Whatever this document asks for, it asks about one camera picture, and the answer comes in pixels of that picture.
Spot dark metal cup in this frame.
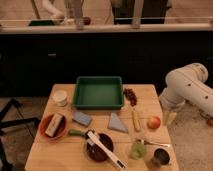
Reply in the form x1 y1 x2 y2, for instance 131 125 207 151
151 148 170 167

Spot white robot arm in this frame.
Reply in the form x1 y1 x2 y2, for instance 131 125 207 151
159 63 213 126

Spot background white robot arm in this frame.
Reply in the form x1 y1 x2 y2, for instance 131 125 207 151
42 0 64 20

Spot green plastic tray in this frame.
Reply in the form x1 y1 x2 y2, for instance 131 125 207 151
72 76 124 110

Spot dark red grapes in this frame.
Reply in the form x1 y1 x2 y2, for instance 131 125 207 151
124 88 137 106

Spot grey triangular cloth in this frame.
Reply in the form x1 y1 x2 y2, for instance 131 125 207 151
108 113 128 133

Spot blue rectangular sponge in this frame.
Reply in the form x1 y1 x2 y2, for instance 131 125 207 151
72 112 92 127

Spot white cup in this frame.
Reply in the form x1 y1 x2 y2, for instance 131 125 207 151
53 90 67 107

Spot red yellow apple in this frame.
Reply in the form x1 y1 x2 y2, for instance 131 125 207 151
147 116 161 129

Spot wooden table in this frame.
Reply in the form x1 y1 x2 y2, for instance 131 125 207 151
25 84 179 171

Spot orange bowl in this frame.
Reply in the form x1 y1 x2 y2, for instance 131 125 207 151
39 113 67 141

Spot dark brown bowl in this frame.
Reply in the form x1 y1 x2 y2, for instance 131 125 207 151
86 133 114 162

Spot silver fork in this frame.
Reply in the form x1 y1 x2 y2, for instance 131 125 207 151
136 139 171 147

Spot white black box in bowl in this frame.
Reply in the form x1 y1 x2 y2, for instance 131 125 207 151
45 113 64 137

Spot light green cup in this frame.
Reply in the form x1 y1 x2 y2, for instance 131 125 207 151
129 140 146 160

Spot black tripod stand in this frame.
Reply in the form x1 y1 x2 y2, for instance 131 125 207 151
0 99 40 171

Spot green handled utensil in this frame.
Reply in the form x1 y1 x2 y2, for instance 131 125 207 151
68 129 86 138

